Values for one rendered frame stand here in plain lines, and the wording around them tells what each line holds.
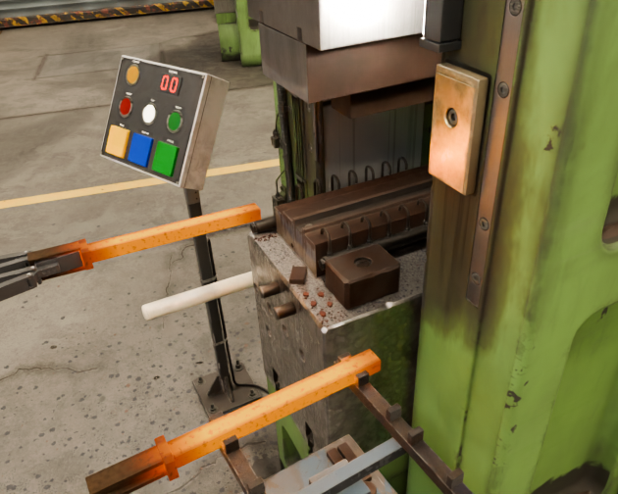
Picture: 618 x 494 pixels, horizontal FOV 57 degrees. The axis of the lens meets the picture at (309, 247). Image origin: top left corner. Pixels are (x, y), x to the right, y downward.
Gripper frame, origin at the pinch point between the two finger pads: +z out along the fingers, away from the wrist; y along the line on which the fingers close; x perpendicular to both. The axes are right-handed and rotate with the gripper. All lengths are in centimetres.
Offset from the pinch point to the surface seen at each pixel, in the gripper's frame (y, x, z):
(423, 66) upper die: 7, 22, 67
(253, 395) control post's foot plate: -50, -105, 42
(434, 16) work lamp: 25, 35, 55
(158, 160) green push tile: -45, -6, 26
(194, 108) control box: -42, 6, 37
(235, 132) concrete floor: -294, -108, 123
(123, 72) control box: -70, 10, 26
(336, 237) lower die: 7.2, -7.8, 48.8
